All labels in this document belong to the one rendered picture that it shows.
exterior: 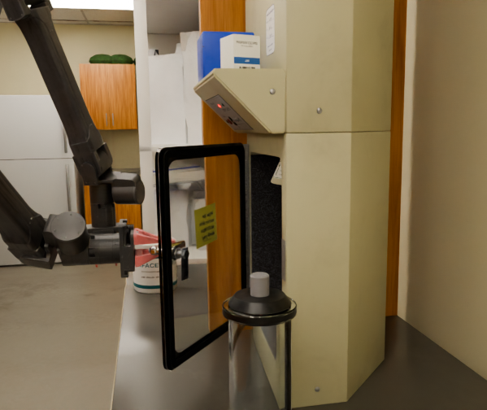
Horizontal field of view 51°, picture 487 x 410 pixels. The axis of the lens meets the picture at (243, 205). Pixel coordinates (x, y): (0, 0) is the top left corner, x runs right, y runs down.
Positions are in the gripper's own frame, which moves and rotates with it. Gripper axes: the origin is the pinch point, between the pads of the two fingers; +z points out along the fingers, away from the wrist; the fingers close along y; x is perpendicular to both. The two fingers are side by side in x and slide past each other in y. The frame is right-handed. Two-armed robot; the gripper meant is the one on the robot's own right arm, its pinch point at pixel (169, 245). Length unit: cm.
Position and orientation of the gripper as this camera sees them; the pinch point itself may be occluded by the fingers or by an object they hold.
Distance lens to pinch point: 99.8
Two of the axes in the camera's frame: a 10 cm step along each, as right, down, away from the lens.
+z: 9.8, -0.4, 1.8
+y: -0.1, -9.9, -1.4
